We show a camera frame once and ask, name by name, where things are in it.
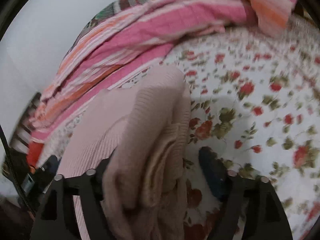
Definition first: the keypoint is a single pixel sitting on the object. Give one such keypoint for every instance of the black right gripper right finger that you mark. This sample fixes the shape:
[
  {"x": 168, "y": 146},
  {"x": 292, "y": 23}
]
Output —
[{"x": 265, "y": 217}]

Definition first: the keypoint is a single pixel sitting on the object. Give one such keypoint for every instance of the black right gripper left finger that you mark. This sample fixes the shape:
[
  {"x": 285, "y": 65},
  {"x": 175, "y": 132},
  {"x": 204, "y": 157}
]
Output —
[{"x": 56, "y": 218}]

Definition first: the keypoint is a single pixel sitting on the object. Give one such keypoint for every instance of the pink knit sweater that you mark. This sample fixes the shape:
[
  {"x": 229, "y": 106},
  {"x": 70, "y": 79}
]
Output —
[{"x": 143, "y": 131}]

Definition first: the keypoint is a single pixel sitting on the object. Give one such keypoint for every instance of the person's left hand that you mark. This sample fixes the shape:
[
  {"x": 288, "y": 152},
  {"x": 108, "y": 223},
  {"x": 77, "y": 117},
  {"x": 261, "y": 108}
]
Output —
[{"x": 15, "y": 223}]

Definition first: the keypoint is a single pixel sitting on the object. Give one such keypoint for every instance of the red pillow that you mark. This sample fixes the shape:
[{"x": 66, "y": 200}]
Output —
[{"x": 34, "y": 152}]

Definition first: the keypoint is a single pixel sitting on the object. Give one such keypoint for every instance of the white floral bed sheet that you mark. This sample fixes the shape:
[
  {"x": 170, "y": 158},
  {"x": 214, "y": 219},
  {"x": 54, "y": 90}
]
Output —
[{"x": 254, "y": 101}]

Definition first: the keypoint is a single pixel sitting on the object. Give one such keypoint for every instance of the pink orange striped quilt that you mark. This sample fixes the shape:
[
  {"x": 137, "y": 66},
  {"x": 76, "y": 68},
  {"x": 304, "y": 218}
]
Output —
[{"x": 137, "y": 36}]

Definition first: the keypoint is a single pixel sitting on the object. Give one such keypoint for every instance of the dark floral patterned blanket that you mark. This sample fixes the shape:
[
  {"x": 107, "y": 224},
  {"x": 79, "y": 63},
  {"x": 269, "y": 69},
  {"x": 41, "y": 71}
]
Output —
[{"x": 109, "y": 11}]

